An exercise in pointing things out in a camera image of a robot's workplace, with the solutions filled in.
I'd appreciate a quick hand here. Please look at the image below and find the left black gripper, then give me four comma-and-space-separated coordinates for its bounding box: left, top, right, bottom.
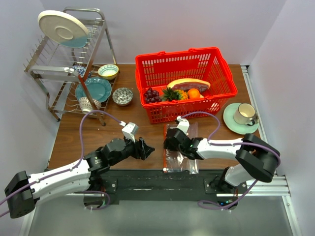
109, 134, 154, 166

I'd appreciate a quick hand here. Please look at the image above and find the clear zip top bag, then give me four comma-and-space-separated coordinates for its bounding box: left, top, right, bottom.
162, 122, 199, 175

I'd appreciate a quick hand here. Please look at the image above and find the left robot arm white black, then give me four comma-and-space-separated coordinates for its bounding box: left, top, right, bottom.
1, 138, 155, 219

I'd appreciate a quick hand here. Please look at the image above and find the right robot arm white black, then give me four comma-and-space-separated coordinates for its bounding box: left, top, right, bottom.
163, 127, 281, 193

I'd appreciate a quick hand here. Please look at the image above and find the small toy pineapple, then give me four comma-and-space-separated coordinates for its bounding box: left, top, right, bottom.
162, 87, 189, 102

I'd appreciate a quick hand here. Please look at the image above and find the orange fruit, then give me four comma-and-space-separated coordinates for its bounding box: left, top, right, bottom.
187, 88, 200, 99

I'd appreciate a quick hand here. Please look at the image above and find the purple grape bunch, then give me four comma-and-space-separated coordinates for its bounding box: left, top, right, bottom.
143, 88, 162, 104

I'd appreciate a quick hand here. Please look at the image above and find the black white patterned bowl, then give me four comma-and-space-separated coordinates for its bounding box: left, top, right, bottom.
112, 88, 133, 106

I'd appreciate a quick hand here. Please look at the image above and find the mint green saucer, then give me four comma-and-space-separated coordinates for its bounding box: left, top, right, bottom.
223, 103, 259, 135

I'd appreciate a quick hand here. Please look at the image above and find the red plastic shopping basket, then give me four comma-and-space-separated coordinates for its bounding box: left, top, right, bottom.
135, 47, 238, 123

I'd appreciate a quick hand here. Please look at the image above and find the teal scalloped plate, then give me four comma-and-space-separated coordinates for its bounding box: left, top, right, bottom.
85, 77, 112, 103

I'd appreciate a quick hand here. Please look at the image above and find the cream enamel mug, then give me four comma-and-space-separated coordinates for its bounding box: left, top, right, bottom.
233, 103, 259, 126

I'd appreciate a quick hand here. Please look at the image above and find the patterned bowl in rack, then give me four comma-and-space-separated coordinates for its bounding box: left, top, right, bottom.
79, 97, 101, 114

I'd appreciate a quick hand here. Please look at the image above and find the yellow rimmed teal bowl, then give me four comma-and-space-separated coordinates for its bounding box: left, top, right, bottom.
97, 64, 119, 81

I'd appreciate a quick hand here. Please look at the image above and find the metal dish rack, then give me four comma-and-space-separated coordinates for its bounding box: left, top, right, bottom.
25, 7, 116, 121

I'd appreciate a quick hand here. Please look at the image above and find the blue patterned dish in rack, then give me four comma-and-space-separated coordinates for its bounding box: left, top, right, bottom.
72, 63, 87, 78

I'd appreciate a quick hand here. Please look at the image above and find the large white blue plate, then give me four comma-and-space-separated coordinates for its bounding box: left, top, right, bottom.
37, 10, 90, 49

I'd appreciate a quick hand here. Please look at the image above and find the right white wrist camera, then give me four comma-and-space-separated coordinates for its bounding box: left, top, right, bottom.
176, 116, 190, 135

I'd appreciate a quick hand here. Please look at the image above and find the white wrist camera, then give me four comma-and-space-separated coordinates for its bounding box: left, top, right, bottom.
120, 121, 138, 143
176, 116, 190, 135

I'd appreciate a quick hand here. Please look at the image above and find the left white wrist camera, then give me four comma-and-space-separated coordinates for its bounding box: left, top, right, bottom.
120, 121, 138, 143

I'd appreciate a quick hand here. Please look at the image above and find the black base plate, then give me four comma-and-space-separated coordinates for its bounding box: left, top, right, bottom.
89, 170, 247, 204

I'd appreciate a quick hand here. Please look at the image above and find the aluminium frame rail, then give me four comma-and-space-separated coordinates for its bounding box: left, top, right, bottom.
240, 65, 302, 236

